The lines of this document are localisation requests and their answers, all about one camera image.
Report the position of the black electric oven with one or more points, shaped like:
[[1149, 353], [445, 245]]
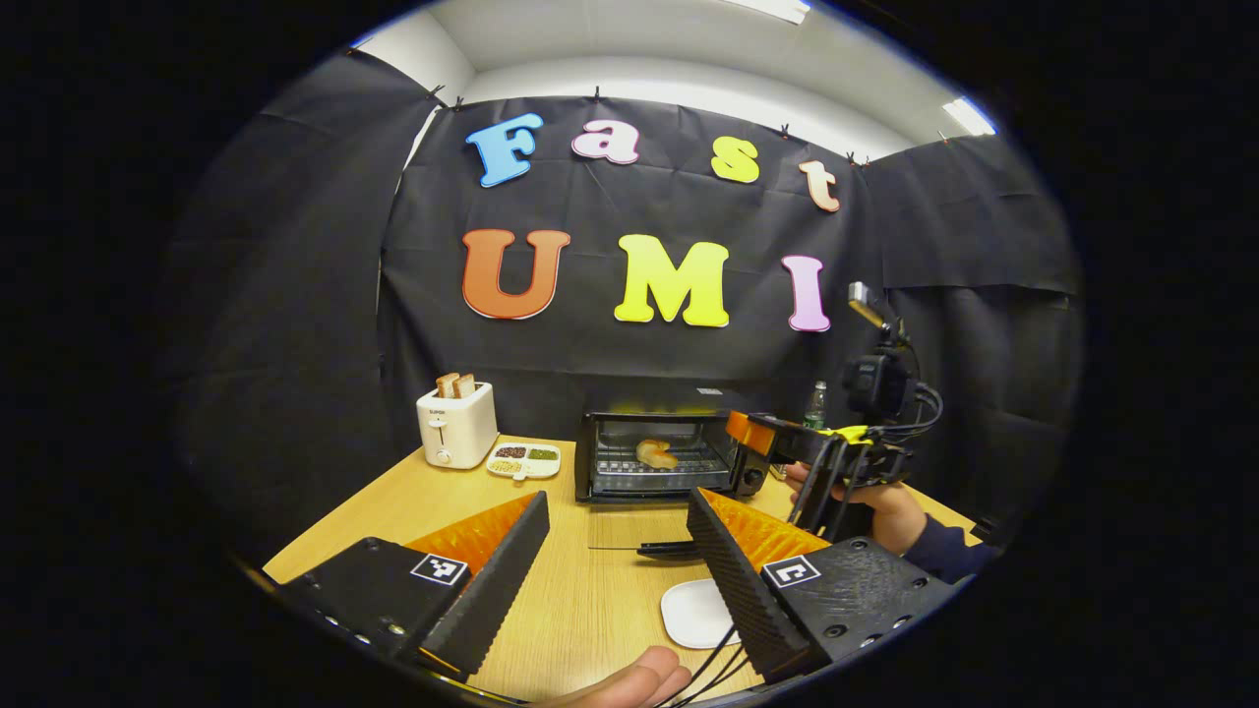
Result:
[[585, 457]]

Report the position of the golden croissant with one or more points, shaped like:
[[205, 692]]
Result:
[[654, 454]]

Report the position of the clear water bottle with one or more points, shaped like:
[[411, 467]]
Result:
[[815, 408]]

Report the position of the toast slice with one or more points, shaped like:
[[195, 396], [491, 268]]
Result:
[[466, 383], [447, 385]]

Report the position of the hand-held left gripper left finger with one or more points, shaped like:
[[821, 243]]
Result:
[[492, 590]]

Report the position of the black backdrop cloth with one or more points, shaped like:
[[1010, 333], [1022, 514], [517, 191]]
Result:
[[295, 295]]

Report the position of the white divided dish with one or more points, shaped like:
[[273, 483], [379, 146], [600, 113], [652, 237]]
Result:
[[524, 460]]

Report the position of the long ceiling light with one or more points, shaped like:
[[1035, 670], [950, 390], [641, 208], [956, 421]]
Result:
[[772, 8]]

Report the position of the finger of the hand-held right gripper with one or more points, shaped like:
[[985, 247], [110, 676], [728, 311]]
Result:
[[762, 435]]

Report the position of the small ceiling light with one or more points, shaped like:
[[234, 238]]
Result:
[[969, 116]]

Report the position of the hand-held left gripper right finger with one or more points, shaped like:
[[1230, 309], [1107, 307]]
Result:
[[743, 590]]

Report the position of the white plate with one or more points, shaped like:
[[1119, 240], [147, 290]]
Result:
[[693, 615]]

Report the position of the white toaster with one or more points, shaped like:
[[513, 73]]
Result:
[[457, 433]]

